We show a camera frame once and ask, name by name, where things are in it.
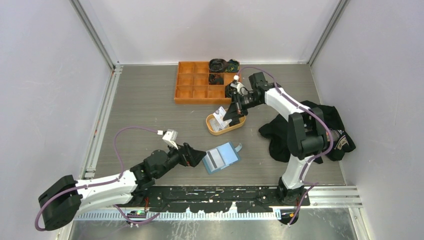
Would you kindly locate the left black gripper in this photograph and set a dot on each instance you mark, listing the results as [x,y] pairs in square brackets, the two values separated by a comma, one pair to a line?
[185,159]

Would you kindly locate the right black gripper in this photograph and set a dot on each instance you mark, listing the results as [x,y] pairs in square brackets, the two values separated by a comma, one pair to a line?
[235,108]

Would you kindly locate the black and white card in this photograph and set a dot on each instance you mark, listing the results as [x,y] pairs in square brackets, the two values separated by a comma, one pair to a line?
[214,160]

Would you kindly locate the blue leather card holder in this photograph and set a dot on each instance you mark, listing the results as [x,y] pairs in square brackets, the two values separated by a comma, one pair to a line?
[229,153]

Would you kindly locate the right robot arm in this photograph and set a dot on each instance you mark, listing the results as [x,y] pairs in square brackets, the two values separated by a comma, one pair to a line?
[307,134]

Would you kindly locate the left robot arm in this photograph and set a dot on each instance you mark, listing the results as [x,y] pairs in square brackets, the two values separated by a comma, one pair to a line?
[68,198]

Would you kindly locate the grey card in tray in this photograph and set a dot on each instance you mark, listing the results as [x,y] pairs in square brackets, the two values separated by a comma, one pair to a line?
[215,125]

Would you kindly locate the oval wooden tray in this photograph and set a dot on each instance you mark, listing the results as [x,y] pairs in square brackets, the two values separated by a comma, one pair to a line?
[226,130]

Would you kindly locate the dark rolled sock middle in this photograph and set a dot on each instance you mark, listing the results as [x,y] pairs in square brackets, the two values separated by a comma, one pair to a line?
[215,79]

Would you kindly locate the dark rolled sock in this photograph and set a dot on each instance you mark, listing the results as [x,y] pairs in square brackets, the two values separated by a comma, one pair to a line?
[217,65]
[215,79]

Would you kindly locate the black garment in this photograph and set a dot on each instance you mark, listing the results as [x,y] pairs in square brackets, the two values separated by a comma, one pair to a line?
[276,132]

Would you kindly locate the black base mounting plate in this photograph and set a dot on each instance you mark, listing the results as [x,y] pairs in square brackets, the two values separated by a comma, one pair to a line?
[213,199]

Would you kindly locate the green rolled sock top right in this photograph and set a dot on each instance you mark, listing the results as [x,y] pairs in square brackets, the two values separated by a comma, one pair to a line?
[233,66]

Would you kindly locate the orange compartment organizer tray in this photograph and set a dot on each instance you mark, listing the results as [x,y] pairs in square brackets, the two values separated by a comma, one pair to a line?
[193,85]

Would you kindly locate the dark rolled sock top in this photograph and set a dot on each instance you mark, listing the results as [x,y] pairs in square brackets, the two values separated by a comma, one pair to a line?
[217,65]

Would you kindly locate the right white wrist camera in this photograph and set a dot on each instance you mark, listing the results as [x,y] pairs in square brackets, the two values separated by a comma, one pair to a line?
[242,90]

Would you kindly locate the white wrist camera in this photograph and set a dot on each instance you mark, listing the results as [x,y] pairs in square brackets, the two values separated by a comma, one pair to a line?
[169,137]
[242,90]

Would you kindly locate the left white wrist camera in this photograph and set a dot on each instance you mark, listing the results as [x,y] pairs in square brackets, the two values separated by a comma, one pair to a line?
[169,137]

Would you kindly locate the aluminium frame rail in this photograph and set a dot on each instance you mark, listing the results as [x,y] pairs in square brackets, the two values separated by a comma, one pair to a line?
[320,197]

